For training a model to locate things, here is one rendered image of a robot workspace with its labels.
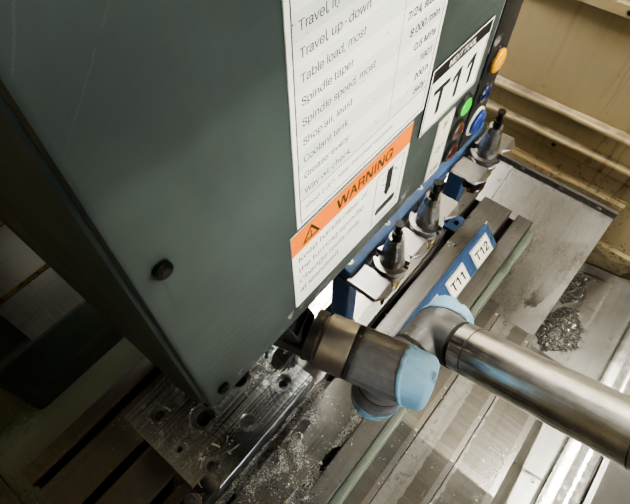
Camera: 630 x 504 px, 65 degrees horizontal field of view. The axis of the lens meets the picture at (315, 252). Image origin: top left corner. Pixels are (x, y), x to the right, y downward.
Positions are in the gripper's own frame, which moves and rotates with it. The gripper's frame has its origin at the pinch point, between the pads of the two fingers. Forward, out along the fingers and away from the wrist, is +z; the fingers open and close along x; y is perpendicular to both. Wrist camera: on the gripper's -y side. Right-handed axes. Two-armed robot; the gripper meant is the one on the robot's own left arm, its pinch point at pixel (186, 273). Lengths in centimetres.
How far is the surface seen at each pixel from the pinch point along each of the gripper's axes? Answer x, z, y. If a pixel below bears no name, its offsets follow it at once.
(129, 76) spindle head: -13, -16, -48
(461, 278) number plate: 43, -40, 42
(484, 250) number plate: 53, -43, 42
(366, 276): 18.2, -21.3, 14.5
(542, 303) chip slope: 57, -65, 61
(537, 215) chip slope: 80, -56, 54
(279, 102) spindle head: -6.4, -18.2, -42.1
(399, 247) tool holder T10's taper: 21.7, -24.8, 7.9
